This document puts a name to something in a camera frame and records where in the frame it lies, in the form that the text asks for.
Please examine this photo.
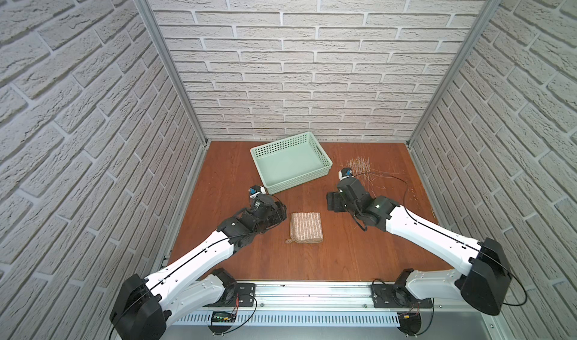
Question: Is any pink striped square dishcloth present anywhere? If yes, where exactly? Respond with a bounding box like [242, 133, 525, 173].
[285, 212, 324, 244]

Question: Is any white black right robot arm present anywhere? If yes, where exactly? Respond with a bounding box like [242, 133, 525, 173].
[327, 191, 514, 316]

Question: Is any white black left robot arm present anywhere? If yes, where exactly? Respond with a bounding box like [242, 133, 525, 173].
[109, 192, 287, 339]

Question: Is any mint green perforated basket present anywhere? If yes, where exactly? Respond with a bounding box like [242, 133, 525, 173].
[250, 132, 333, 194]

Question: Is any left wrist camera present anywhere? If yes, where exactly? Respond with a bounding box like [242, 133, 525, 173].
[249, 185, 266, 199]

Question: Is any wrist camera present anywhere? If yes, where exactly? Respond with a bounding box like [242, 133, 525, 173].
[249, 185, 266, 199]
[337, 167, 374, 210]

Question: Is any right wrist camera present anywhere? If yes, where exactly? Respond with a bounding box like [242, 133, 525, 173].
[337, 167, 374, 210]

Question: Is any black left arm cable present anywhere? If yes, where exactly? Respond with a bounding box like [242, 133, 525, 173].
[107, 195, 288, 340]

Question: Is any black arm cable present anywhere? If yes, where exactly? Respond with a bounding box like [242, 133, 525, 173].
[107, 195, 288, 340]
[353, 172, 528, 307]

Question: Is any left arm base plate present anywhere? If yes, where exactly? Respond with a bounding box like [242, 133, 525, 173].
[211, 282, 256, 308]

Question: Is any aluminium front rail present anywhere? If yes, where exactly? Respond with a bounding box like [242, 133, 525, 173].
[174, 281, 477, 328]

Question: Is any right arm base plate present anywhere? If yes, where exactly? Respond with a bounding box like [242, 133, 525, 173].
[370, 282, 434, 310]

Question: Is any left controller board with wires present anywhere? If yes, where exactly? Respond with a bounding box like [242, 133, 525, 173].
[208, 297, 258, 336]

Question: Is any controller board with wires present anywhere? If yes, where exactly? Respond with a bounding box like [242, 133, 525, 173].
[398, 307, 435, 337]
[208, 297, 258, 336]

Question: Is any right controller board with wires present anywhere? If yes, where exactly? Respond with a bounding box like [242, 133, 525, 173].
[398, 307, 435, 337]

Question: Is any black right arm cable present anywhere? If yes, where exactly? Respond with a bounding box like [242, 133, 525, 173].
[353, 172, 528, 307]

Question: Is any aluminium corner post left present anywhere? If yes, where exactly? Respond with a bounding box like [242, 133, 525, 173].
[133, 0, 210, 147]

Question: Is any aluminium corner post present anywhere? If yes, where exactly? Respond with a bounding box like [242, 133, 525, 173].
[406, 0, 503, 152]
[133, 0, 210, 147]

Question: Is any aluminium corner post right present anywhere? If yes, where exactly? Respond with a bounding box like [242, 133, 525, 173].
[406, 0, 503, 152]

